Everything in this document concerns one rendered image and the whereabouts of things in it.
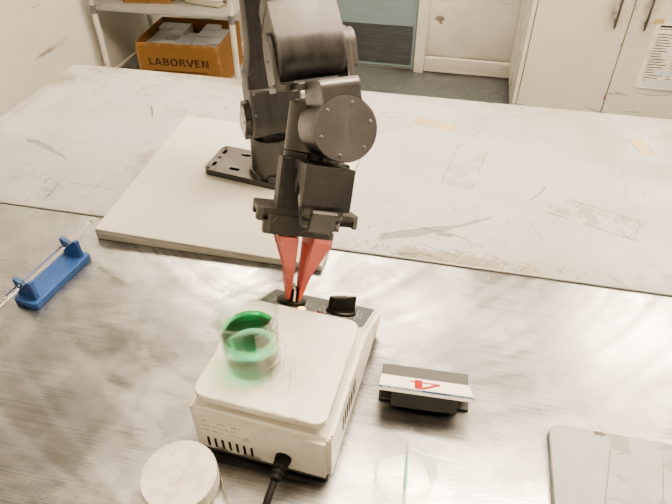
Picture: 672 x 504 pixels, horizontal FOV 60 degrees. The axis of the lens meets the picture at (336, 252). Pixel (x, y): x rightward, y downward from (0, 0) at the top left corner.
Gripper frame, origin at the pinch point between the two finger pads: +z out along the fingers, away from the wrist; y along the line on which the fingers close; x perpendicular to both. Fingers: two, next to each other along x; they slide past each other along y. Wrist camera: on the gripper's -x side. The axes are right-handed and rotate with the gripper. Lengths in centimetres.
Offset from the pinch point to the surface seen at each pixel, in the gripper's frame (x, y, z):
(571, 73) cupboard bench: 190, 149, -58
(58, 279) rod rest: 15.1, -26.4, 5.2
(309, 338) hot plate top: -9.2, 0.4, 1.7
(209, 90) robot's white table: 62, -11, -21
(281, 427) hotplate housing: -15.0, -2.2, 7.6
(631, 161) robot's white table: 23, 56, -19
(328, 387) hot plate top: -14.3, 1.5, 4.1
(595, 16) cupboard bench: 177, 147, -80
